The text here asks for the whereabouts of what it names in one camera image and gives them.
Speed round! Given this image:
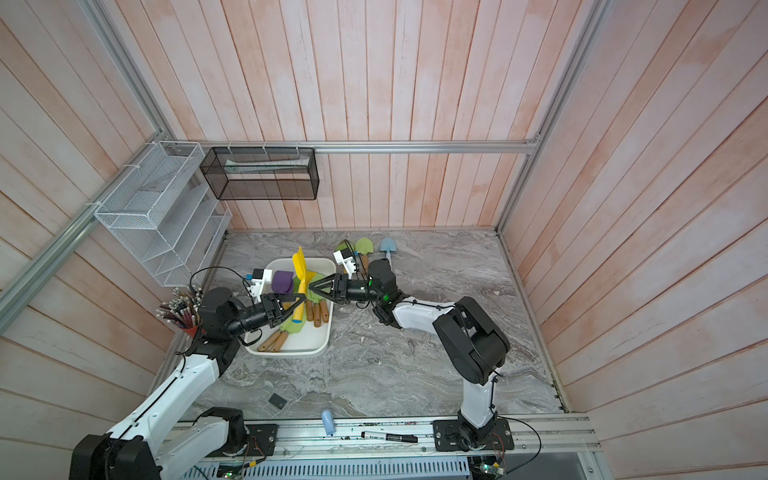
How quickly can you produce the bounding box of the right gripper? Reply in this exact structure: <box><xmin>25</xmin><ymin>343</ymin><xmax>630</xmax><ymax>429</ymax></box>
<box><xmin>313</xmin><ymin>278</ymin><xmax>386</xmax><ymax>307</ymax></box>

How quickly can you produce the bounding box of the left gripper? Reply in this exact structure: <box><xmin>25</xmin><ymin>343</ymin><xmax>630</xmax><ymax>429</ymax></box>
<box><xmin>226</xmin><ymin>292</ymin><xmax>306</xmax><ymax>336</ymax></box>

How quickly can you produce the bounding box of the green shovel yellow handle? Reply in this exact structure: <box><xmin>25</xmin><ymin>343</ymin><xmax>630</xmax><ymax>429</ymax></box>
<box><xmin>336</xmin><ymin>239</ymin><xmax>355</xmax><ymax>258</ymax></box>

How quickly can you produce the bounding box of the olive green pointed shovel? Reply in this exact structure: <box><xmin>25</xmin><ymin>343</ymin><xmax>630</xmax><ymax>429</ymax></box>
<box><xmin>355</xmin><ymin>237</ymin><xmax>374</xmax><ymax>271</ymax></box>

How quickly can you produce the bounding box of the light blue shovel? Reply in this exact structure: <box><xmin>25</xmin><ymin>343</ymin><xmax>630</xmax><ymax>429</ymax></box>
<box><xmin>379</xmin><ymin>237</ymin><xmax>398</xmax><ymax>263</ymax></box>

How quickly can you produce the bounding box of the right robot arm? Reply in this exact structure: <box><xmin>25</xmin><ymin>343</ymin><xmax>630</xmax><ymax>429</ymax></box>
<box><xmin>309</xmin><ymin>259</ymin><xmax>513</xmax><ymax>452</ymax></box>

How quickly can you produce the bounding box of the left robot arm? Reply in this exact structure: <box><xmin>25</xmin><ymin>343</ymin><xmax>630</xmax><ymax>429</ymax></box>
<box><xmin>69</xmin><ymin>287</ymin><xmax>306</xmax><ymax>479</ymax></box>

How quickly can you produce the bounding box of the purple shovel square blade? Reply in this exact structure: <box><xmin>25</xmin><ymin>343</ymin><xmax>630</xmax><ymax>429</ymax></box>
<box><xmin>271</xmin><ymin>270</ymin><xmax>294</xmax><ymax>294</ymax></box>

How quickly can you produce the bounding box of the light green shovel wide blade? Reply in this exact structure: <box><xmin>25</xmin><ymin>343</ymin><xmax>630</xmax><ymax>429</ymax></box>
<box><xmin>304</xmin><ymin>271</ymin><xmax>329</xmax><ymax>328</ymax></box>

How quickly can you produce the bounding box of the purple shovel round blade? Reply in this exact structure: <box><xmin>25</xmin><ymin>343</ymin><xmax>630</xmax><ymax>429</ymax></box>
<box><xmin>257</xmin><ymin>329</ymin><xmax>290</xmax><ymax>352</ymax></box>

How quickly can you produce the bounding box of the white plastic storage box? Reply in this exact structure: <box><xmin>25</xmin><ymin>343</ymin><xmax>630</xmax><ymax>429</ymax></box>
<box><xmin>245</xmin><ymin>257</ymin><xmax>337</xmax><ymax>358</ymax></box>

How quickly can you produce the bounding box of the small black square piece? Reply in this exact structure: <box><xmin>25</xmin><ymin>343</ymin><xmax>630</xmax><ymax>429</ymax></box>
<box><xmin>268</xmin><ymin>393</ymin><xmax>287</xmax><ymax>410</ymax></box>

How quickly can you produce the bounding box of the red cup of pencils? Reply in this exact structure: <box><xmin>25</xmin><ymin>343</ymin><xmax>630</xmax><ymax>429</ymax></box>
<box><xmin>155</xmin><ymin>284</ymin><xmax>202</xmax><ymax>337</ymax></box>

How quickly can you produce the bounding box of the light blue small cylinder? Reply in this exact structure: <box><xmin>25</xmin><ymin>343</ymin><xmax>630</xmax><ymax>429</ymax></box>
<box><xmin>321</xmin><ymin>408</ymin><xmax>336</xmax><ymax>437</ymax></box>

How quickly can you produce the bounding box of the black marker pen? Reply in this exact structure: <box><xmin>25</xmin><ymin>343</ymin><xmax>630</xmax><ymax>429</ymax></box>
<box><xmin>360</xmin><ymin>431</ymin><xmax>419</xmax><ymax>444</ymax></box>

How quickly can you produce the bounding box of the white wire mesh shelf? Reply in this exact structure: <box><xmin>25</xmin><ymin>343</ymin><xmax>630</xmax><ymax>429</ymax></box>
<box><xmin>95</xmin><ymin>141</ymin><xmax>232</xmax><ymax>287</ymax></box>

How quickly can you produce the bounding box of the black mesh wall basket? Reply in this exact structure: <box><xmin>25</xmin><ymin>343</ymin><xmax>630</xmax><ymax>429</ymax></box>
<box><xmin>200</xmin><ymin>146</ymin><xmax>320</xmax><ymax>201</ymax></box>

